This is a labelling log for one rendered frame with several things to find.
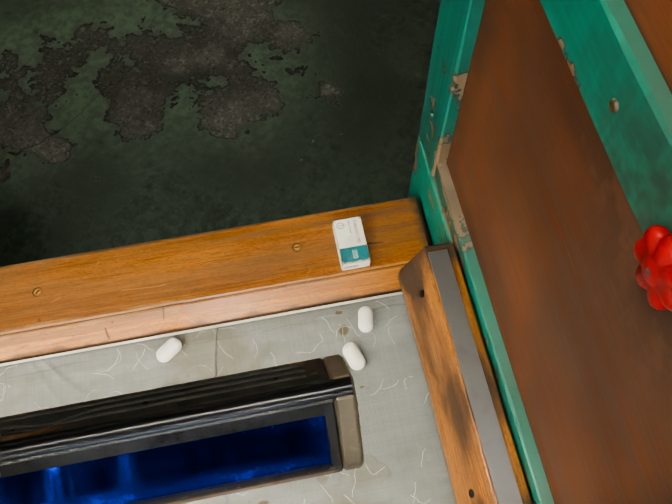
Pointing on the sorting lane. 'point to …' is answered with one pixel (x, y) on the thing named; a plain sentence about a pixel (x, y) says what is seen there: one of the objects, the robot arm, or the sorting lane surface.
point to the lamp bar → (186, 439)
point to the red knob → (655, 266)
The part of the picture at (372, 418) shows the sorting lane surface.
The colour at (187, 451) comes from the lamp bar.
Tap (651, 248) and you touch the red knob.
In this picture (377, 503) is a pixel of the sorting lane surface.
